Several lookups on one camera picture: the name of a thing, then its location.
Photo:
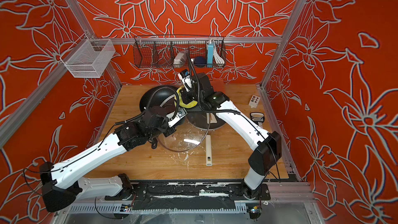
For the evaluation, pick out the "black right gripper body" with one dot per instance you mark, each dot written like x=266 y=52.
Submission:
x=200 y=98

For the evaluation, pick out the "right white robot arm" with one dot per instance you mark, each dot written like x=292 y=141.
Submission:
x=266 y=147

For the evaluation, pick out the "light blue box in basket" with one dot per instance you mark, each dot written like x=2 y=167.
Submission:
x=210 y=54

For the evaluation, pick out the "dark blue round object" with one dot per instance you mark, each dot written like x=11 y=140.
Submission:
x=200 y=62

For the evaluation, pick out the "black long-handled peeler tool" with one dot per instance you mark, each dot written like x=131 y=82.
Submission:
x=258 y=118

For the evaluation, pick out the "black wire wall basket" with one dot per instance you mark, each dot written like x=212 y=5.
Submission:
x=159 y=52

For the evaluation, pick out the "white mesh wall basket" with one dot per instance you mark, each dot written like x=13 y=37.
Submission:
x=89 y=59

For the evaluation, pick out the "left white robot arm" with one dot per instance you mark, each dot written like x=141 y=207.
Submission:
x=64 y=182

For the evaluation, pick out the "yellow microfiber cloth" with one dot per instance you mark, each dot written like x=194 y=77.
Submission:
x=186 y=98

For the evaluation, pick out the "black frying pan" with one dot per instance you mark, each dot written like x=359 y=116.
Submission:
x=159 y=96

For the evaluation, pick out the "white remote with buttons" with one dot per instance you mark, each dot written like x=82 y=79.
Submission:
x=254 y=101

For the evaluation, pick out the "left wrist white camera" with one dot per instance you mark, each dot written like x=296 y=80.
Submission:
x=173 y=120

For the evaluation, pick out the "glass lid with beige handle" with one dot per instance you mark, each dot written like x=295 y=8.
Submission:
x=204 y=121

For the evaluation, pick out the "glass pot lid black knob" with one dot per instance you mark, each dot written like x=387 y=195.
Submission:
x=186 y=138

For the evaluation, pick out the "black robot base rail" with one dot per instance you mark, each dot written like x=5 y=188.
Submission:
x=189 y=195

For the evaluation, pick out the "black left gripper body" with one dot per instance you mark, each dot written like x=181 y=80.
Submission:
x=165 y=128

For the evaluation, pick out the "white packet in basket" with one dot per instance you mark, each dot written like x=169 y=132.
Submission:
x=180 y=59

